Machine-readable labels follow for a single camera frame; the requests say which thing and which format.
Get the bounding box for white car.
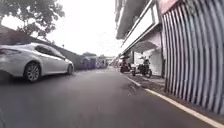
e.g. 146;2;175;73
0;42;75;83

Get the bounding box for dark wall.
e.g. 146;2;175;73
0;25;85;71

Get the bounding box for distant low buildings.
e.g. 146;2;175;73
81;51;116;70

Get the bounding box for parked motorcycle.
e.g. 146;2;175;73
131;57;153;79
119;55;132;74

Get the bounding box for white building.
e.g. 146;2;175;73
114;0;167;78

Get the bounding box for tree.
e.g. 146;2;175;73
0;0;66;40

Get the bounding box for corrugated metal fence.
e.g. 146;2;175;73
161;0;224;116

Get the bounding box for grey pavement strip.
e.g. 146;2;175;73
124;72;224;125

